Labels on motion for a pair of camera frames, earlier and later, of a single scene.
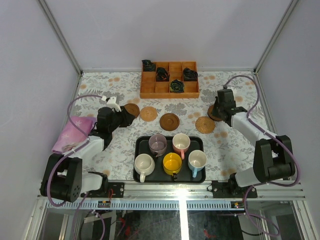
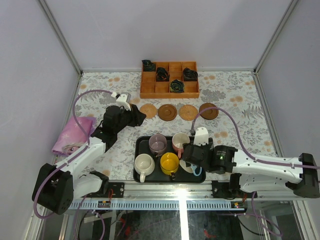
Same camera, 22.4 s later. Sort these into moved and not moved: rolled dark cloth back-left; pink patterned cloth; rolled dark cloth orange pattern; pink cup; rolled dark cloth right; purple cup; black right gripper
Moved: black right gripper
Not moved: rolled dark cloth right; rolled dark cloth back-left; purple cup; rolled dark cloth orange pattern; pink cup; pink patterned cloth
